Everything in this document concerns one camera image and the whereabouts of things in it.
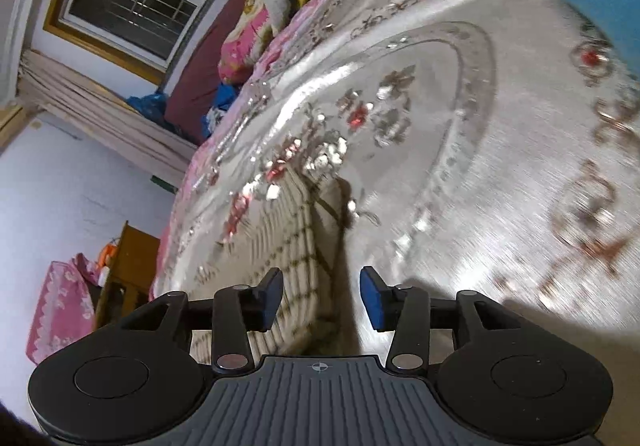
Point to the pink floral pillow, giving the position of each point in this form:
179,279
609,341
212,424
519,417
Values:
242,50

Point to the beige curtain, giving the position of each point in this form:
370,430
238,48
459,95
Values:
100,120

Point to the white cloth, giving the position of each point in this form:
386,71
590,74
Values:
276,5

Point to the blue plastic bag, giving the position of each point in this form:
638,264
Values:
149,109

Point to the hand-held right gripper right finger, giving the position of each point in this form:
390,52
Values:
373,302

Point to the orange item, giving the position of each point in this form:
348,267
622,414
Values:
109,256

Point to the blue printed cloth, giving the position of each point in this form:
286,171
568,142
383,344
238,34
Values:
222,108

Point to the pink patterned cloth bundle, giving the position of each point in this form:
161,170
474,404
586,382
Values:
60,306

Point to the maroon headboard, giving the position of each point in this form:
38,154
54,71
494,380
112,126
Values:
200,65

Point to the wooden cabinet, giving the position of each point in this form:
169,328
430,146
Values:
132,266

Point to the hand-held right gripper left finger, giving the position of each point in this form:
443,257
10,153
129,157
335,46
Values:
270,298

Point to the beige striped small garment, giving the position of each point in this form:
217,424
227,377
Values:
300,236

